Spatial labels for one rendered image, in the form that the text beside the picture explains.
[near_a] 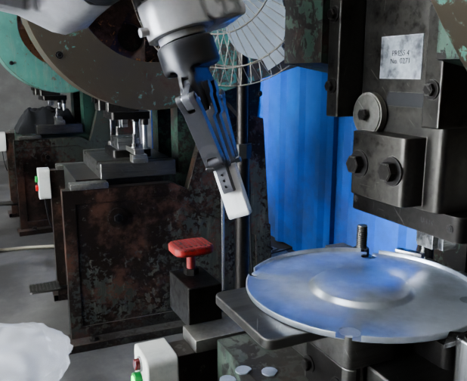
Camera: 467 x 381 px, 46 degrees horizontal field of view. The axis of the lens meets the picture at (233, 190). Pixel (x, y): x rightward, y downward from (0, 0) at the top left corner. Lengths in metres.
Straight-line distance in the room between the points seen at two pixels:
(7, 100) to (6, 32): 3.61
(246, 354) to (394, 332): 0.29
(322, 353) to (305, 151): 2.44
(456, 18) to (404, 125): 0.38
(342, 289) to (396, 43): 0.30
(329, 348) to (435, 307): 0.14
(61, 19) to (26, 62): 2.85
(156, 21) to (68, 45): 1.18
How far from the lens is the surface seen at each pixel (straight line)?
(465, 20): 0.31
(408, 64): 0.69
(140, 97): 1.90
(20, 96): 7.15
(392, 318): 0.65
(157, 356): 0.87
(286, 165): 3.30
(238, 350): 0.85
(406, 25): 0.70
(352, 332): 0.61
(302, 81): 3.09
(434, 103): 0.61
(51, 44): 1.86
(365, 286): 0.71
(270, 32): 1.41
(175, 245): 0.94
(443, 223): 0.67
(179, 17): 0.69
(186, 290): 0.91
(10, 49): 3.56
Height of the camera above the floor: 1.05
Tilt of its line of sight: 12 degrees down
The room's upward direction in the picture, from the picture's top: straight up
